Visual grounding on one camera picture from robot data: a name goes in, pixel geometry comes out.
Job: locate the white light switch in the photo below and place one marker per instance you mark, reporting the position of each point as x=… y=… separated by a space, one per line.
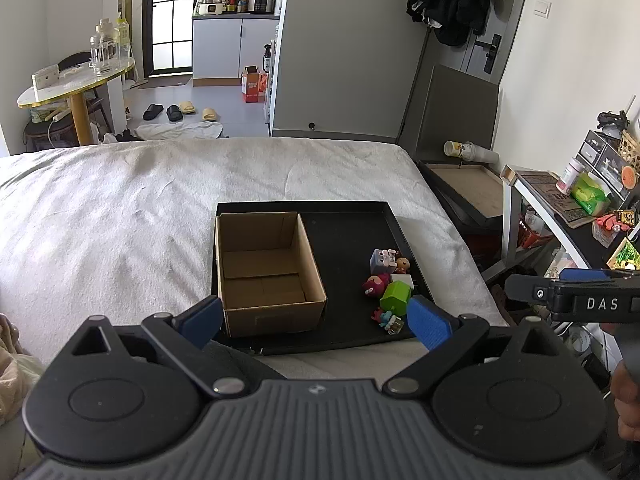
x=542 y=8

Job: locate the black rice cooker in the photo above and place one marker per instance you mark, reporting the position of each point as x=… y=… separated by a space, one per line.
x=261 y=3

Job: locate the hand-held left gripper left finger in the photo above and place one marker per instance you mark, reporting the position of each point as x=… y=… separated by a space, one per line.
x=202 y=317

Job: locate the beige cloth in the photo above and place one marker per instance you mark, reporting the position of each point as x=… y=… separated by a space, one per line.
x=17 y=370

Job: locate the black spray bottle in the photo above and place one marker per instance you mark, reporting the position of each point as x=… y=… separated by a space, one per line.
x=267 y=60

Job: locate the white side shelf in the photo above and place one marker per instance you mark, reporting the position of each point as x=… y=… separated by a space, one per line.
x=510 y=220

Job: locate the black tray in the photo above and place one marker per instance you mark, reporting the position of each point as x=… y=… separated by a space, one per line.
x=350 y=240

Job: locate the black slipper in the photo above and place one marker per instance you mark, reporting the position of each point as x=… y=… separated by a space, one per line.
x=174 y=113
x=153 y=112

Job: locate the black-framed glass door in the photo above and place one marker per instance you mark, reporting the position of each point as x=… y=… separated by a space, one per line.
x=170 y=15

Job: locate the stack of paper cups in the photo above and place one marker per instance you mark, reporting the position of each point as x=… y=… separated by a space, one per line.
x=472 y=151

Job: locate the person's right hand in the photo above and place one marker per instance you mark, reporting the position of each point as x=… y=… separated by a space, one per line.
x=627 y=405

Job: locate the black door lock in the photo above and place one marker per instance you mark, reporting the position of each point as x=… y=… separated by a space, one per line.
x=492 y=52

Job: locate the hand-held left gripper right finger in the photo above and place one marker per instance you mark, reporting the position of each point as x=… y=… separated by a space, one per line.
x=430 y=325

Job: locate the small white cube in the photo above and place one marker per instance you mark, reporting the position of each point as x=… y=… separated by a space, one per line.
x=404 y=280

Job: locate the white floor towel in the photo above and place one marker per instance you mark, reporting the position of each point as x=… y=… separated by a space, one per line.
x=180 y=131

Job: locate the beige slipper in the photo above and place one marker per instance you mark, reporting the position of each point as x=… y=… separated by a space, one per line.
x=210 y=114
x=187 y=107

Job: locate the desktop drawer organiser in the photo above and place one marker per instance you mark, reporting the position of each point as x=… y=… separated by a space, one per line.
x=605 y=160

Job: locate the clear water bottle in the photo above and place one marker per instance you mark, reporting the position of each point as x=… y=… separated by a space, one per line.
x=102 y=50

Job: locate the orange cardboard box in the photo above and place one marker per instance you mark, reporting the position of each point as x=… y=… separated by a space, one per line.
x=252 y=87

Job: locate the yellow-lidded bottle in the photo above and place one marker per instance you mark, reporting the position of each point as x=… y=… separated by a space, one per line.
x=123 y=37

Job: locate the brown cardboard box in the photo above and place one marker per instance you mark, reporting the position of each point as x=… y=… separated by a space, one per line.
x=265 y=285

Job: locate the round yellow-edged table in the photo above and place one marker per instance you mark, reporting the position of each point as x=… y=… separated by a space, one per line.
x=75 y=85

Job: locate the small brown-headed figurine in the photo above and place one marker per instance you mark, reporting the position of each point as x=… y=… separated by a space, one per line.
x=403 y=264

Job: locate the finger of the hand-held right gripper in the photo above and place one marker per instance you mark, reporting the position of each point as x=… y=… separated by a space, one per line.
x=582 y=275
x=525 y=289

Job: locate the small red blue figurine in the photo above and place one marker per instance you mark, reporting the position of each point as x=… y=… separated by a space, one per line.
x=387 y=320

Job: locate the grey leaning board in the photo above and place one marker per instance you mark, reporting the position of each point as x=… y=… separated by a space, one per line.
x=455 y=110

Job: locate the pink plush toy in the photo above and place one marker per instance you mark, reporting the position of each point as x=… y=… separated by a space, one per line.
x=376 y=286

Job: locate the white box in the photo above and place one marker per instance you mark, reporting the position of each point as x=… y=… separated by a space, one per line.
x=45 y=78

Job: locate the white kitchen appliance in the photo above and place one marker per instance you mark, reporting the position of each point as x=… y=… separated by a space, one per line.
x=210 y=9

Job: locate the green hexagonal box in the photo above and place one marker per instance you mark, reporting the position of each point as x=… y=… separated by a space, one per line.
x=395 y=297

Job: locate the purple cube toy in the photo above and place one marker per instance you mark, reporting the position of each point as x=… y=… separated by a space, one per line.
x=382 y=261

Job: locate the dark wooden frame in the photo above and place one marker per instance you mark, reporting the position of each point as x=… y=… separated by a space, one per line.
x=470 y=190

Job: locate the white kitchen cabinet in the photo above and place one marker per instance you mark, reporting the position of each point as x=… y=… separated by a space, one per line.
x=220 y=50

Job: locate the white pink-lidded bottle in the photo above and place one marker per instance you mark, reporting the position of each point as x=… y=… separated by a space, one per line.
x=569 y=177

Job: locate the green wipes pack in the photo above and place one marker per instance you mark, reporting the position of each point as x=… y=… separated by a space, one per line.
x=590 y=195

